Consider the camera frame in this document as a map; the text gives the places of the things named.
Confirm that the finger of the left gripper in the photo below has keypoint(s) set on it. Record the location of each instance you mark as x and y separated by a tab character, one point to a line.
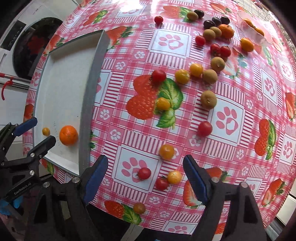
10	132
31	160

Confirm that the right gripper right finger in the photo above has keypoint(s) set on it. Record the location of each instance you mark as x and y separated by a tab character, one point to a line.
200	180

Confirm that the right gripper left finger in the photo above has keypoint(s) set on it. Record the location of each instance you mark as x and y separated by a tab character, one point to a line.
92	178

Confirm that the small yellow tomato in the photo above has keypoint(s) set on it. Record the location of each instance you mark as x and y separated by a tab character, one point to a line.
46	131
163	104

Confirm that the yellow-brown tomato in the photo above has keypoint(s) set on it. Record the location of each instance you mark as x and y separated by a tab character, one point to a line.
166	152

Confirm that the large orange mandarin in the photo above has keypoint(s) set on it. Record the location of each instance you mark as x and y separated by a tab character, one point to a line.
68	135

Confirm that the brownish tomato at table edge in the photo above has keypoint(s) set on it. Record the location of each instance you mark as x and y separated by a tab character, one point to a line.
139	208

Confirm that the grey rectangular tray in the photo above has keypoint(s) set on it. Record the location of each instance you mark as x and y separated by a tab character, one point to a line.
66	95

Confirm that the white front-load washing machine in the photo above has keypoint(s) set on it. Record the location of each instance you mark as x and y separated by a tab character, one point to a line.
22	43

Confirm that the pink strawberry checkered tablecloth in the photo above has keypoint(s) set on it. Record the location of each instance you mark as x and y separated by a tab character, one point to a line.
253	136

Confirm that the brown longan beside yellow tomato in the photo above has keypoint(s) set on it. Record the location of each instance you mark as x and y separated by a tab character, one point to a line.
210	76

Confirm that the yellow tomato beside longan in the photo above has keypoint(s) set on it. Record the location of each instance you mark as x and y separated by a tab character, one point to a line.
196	69

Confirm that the brown longan mid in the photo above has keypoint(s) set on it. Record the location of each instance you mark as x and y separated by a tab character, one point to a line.
217	64

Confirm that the red cherry tomato pair left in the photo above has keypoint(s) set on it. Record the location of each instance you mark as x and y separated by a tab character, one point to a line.
214	49

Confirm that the red cherry tomato pair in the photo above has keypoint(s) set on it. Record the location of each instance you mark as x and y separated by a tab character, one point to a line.
225	51
214	49

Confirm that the red cherry tomato pair right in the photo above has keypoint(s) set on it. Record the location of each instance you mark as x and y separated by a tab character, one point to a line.
225	51

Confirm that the red cherry tomato centre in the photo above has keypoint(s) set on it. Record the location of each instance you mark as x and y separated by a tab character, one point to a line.
200	41

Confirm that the orange kumquat near bowl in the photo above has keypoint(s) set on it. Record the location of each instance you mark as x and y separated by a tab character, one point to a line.
246	45

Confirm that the mandarin near plums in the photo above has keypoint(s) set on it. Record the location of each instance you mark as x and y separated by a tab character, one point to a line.
227	31

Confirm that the dark plum front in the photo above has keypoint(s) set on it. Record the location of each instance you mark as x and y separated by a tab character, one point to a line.
208	24

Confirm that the dark plum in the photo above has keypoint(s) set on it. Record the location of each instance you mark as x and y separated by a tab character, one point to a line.
225	20
199	12
217	21
208	24

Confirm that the dark plum middle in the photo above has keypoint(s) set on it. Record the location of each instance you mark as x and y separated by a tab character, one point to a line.
217	21

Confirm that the orange fruit in bowl right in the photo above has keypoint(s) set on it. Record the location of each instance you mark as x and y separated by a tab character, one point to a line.
259	31

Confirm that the orange fruit in bowl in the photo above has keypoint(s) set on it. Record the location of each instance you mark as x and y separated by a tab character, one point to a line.
249	22
259	31

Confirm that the dark plum top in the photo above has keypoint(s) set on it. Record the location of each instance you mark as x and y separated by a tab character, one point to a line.
225	20

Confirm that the clear glass bowl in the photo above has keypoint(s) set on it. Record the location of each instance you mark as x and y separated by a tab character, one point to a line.
254	29

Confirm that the green-brown kiwi far left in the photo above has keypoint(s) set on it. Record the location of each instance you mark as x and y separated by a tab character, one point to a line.
192	16

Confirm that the orange fruit in bowl left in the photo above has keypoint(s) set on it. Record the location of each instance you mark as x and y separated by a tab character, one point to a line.
249	22

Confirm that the dark plum far left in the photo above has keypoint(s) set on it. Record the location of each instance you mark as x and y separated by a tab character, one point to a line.
199	12

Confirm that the lone red cherry tomato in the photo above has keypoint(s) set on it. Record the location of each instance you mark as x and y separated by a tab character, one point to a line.
158	20

